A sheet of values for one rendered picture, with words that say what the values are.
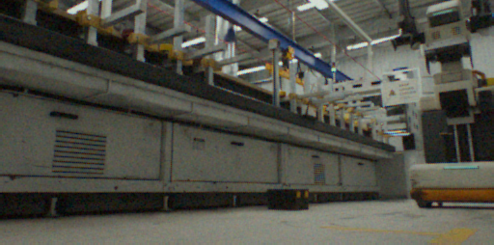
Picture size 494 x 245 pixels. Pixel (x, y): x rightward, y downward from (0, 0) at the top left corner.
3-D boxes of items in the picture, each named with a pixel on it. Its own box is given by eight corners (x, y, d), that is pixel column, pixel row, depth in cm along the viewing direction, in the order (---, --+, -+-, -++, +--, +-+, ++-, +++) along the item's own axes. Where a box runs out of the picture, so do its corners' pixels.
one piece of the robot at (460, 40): (429, 76, 262) (426, 47, 266) (476, 68, 245) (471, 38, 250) (424, 70, 249) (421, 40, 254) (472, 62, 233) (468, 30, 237)
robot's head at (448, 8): (431, 25, 274) (426, 6, 269) (464, 17, 262) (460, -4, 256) (429, 33, 264) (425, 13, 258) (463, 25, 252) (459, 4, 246)
